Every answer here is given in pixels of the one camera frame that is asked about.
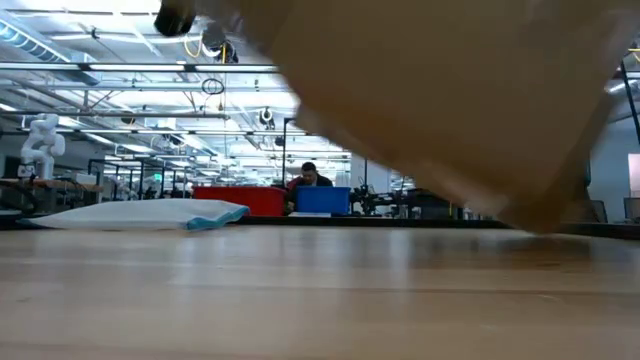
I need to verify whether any brown cardboard shipping box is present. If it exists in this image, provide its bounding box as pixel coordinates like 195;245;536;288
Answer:
197;0;640;235

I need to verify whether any blue and white bubble mailer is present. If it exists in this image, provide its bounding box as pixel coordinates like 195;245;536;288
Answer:
19;198;251;233

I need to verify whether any person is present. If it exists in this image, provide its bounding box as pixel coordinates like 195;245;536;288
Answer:
284;160;335;211

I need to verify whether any blue tote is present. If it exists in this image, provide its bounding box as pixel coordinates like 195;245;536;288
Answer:
294;185;352;217

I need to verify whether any large red tote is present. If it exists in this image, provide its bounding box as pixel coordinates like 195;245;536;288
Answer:
191;185;289;218

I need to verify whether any wheeled grey workbench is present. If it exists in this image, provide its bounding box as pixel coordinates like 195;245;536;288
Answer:
0;176;105;214

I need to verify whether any black hanging cable coil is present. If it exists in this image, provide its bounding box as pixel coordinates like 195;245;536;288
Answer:
200;77;227;96

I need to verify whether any black ceiling cable reel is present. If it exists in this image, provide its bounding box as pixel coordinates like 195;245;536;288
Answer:
200;21;240;65

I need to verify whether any black cable loop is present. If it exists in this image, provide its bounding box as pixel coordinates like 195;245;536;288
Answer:
0;178;40;214

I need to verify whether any black slanted frame strut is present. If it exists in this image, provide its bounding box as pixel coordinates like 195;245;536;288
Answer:
619;58;640;147

